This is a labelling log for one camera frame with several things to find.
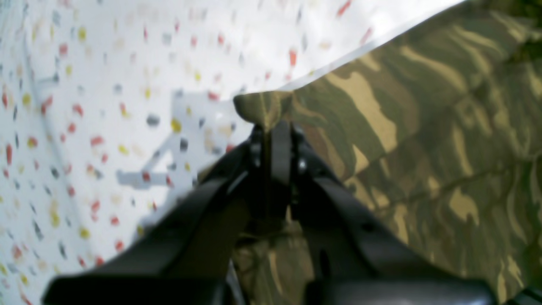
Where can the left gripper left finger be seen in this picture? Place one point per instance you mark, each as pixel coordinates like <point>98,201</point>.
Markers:
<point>184,259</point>

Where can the camouflage T-shirt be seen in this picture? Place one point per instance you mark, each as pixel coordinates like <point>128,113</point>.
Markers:
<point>438,133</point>

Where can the speckled white tablecloth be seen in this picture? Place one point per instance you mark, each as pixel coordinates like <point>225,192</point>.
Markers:
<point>110,108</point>

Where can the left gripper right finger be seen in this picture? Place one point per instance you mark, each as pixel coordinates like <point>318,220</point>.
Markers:
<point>356,259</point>

